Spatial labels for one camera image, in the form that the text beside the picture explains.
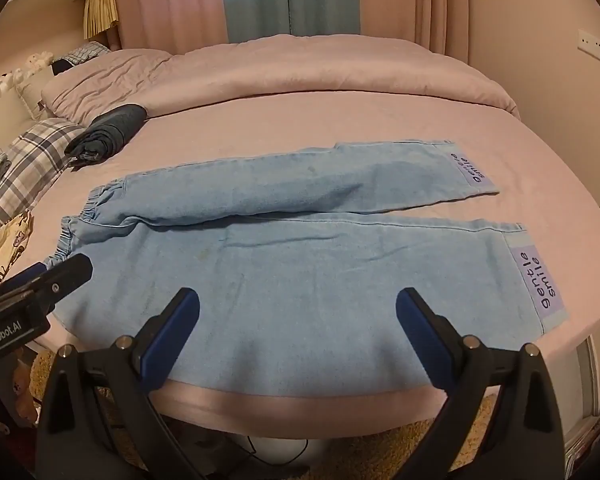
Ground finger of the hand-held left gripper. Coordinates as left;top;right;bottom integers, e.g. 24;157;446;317
0;253;94;317
0;262;49;302

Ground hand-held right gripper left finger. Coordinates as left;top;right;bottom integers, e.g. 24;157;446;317
35;287;216;480

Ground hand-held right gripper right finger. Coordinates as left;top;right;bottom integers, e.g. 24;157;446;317
396;287;566;480

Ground light blue pants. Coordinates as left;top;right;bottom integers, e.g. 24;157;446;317
45;140;570;398

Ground yellow printed cloth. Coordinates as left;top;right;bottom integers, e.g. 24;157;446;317
0;210;35;291

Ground brown plush toy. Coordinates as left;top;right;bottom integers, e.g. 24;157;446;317
9;359;40;427

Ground plaid pillow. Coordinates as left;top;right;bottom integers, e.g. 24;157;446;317
0;119;88;236

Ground dark rolled clothing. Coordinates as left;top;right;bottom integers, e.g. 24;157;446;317
64;104;147;167

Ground white round base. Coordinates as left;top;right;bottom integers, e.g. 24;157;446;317
232;432;331;470

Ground pink bed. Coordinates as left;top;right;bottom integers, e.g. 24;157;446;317
27;34;600;433

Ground stack of books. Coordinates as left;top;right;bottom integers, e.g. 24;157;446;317
564;411;600;472

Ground blue checked cloth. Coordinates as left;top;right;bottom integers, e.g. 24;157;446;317
52;41;112;75

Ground yellow fringe hanging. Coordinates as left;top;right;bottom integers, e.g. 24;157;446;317
82;0;120;41

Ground pink duvet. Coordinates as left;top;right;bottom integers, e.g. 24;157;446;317
41;34;518;128

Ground pink curtain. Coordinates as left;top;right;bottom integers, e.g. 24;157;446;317
360;0;472;63
107;0;229;56

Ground black cable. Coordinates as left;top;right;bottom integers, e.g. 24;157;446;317
244;435;311;467

